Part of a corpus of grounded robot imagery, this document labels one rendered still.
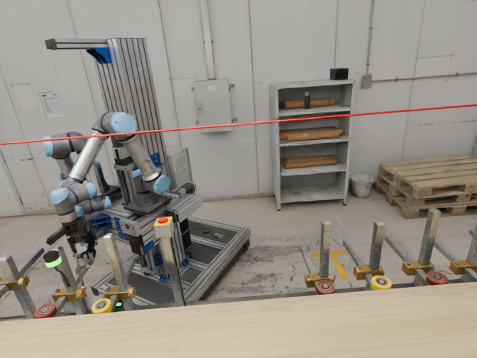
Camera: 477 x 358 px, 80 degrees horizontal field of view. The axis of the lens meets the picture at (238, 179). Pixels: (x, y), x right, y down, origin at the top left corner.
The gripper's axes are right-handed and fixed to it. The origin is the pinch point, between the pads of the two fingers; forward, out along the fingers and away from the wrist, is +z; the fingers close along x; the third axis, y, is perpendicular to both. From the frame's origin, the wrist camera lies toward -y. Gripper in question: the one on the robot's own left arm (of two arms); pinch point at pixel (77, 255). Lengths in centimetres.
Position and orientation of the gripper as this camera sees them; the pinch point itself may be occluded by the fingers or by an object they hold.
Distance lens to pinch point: 169.2
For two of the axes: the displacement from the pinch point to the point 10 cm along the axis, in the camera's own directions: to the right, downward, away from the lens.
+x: -3.8, -3.3, 8.7
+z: 1.0, 9.2, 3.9
